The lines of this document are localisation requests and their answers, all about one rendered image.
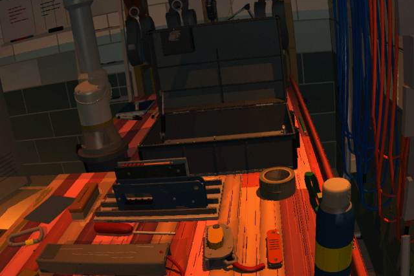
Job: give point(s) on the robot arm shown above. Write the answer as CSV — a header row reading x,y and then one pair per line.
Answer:
x,y
84,62

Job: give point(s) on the dark case lid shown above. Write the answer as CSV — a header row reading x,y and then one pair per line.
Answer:
x,y
220,62

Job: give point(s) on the dark rescue-kit case body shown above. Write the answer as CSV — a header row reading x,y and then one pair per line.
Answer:
x,y
226,156

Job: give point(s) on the grey folding tripod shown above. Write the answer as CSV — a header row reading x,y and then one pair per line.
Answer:
x,y
241,11

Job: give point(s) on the red hanging harness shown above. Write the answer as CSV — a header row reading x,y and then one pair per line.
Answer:
x,y
136,37
275,4

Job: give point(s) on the dark blue clipboard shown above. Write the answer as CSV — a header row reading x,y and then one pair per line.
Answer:
x,y
136,107

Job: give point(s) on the black pen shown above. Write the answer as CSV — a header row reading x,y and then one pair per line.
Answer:
x,y
129,117

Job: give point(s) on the green pencil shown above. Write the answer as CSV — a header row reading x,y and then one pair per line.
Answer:
x,y
301,124

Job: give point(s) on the whiteboard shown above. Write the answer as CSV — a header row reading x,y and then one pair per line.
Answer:
x,y
29,1

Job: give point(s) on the black box with orange stripe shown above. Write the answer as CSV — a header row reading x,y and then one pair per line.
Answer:
x,y
152,169

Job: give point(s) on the blue perforated plate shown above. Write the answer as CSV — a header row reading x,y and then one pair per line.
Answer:
x,y
161,188

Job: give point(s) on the olive tape roll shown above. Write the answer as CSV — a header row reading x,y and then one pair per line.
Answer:
x,y
277,188

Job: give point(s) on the green carabiner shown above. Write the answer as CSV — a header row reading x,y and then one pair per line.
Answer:
x,y
312,188

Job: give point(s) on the dark slatted tray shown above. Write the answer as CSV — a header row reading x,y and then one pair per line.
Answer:
x,y
155,214

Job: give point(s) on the brown sanding block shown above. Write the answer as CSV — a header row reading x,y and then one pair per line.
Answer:
x,y
84,200

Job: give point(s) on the dark cabinet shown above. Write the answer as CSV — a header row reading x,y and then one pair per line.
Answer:
x,y
9,133

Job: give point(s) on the blue yellow-banded flask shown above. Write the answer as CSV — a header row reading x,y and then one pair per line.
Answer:
x,y
334,224

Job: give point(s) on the dark grey sheet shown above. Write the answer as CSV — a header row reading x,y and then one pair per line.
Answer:
x,y
48,209

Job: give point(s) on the long olive box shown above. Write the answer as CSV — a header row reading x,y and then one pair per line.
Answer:
x,y
103,258

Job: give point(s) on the grey carabiner with yellow band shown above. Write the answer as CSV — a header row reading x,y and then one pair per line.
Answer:
x,y
14,240

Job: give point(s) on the red bench rail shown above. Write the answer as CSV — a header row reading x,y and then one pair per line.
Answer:
x,y
310,121

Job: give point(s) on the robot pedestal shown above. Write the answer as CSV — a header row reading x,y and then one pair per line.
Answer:
x,y
93,163

